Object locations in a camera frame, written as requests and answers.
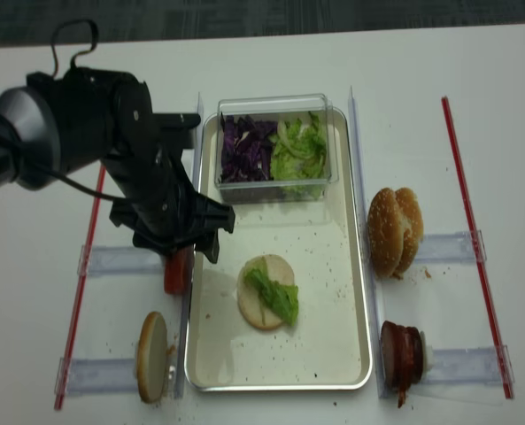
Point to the upright bun slice left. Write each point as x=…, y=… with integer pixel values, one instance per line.
x=151, y=357

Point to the dark red meat patties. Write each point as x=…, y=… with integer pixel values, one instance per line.
x=403, y=358

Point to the upper left clear rail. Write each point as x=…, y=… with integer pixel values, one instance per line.
x=104, y=260

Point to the white metal tray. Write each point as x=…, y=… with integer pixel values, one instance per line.
x=328, y=348

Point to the lower left clear rail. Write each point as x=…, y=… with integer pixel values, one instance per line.
x=77, y=377

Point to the red tape strip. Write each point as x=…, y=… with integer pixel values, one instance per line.
x=68, y=352
x=503, y=365

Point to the right red tape strip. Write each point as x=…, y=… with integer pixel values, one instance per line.
x=503, y=365

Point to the green lettuce pile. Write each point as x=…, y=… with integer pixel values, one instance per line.
x=299, y=150

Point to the sesame bun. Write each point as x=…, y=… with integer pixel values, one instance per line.
x=414, y=229
x=385, y=228

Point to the clear acrylic divider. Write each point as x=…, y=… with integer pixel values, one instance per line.
x=180, y=375
x=368, y=272

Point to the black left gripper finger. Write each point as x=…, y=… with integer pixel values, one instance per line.
x=208, y=244

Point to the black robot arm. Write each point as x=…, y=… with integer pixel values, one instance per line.
x=50, y=128

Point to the bottom bun slice on tray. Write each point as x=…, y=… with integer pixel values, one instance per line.
x=280, y=268

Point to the lower right clear rail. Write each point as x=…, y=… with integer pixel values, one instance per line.
x=466, y=366

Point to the right clear acrylic divider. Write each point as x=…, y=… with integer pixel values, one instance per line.
x=368, y=272

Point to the left red tape strip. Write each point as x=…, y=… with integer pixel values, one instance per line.
x=68, y=352

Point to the clear plastic salad container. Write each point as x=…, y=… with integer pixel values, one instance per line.
x=276, y=108

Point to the red tomato slice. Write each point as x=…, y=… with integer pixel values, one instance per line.
x=178, y=270

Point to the front sesame bun top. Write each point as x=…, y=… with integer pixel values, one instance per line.
x=385, y=228

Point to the clear rail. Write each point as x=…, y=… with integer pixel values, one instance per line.
x=104, y=260
x=466, y=366
x=460, y=247
x=77, y=377

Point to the rear sesame bun top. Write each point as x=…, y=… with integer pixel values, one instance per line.
x=414, y=229

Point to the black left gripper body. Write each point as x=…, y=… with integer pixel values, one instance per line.
x=161, y=205

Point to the green lettuce leaf on bun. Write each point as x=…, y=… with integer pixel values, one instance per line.
x=273, y=292

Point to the left clear acrylic divider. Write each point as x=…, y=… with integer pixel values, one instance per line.
x=180, y=375

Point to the shredded purple cabbage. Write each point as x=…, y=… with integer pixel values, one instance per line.
x=247, y=148

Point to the upper right clear rail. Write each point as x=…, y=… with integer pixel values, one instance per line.
x=460, y=247

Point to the white patty holder block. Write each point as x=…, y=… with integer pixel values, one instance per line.
x=427, y=355

